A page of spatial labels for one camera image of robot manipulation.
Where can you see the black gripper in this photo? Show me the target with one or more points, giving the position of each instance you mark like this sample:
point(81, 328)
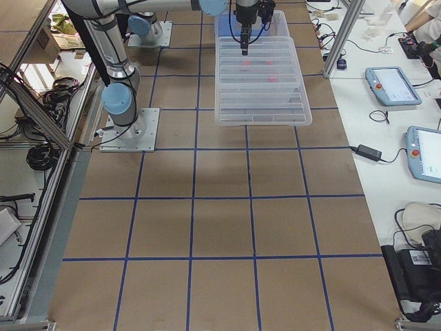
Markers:
point(246, 14)

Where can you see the clear ribbed box lid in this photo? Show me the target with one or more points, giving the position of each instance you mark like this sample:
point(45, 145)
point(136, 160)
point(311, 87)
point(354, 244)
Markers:
point(243, 95)

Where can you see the clear plastic storage box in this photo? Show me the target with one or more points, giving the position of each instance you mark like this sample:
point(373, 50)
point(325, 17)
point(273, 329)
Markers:
point(277, 27)

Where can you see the cardboard box on shelf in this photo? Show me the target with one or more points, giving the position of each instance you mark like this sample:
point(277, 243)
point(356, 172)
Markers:
point(63, 41)

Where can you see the far blue teach pendant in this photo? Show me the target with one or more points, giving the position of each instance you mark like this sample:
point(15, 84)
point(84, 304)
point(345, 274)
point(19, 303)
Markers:
point(391, 86)

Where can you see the blue teach pendant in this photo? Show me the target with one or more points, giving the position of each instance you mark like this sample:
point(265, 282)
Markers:
point(423, 153)
point(391, 86)

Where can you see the black power adapter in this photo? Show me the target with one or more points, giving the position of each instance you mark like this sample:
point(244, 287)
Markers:
point(367, 152)

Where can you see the near blue teach pendant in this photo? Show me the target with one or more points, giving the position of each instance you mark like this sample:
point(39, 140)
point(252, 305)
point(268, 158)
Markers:
point(423, 153)

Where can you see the beige cap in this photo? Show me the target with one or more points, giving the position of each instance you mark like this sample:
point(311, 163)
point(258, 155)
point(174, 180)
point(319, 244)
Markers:
point(419, 218)

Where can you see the black laptop bag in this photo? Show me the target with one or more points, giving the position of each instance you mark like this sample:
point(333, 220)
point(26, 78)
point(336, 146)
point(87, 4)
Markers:
point(416, 283)

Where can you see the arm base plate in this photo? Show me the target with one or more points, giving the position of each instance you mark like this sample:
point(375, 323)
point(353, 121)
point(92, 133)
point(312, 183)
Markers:
point(164, 41)
point(140, 137)

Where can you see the aluminium frame post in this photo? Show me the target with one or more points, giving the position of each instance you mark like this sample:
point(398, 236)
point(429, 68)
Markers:
point(343, 33)

